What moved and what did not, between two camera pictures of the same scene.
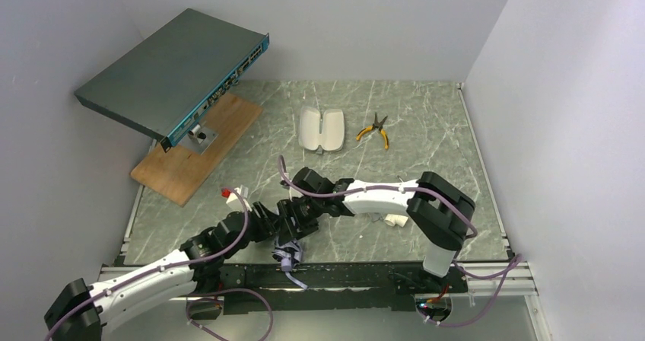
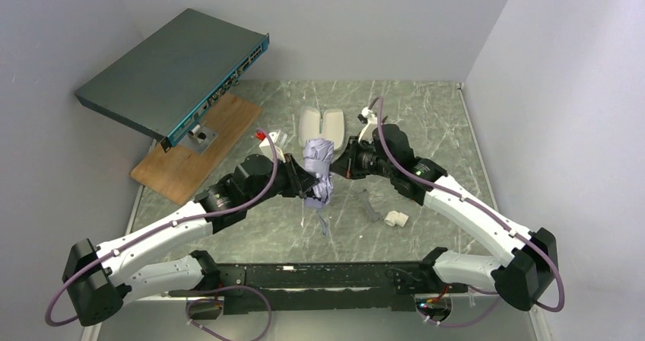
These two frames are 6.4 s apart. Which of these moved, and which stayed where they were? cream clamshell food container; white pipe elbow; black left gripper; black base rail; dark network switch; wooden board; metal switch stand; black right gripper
Moved: black left gripper; black right gripper
Stayed: dark network switch; wooden board; black base rail; white pipe elbow; cream clamshell food container; metal switch stand
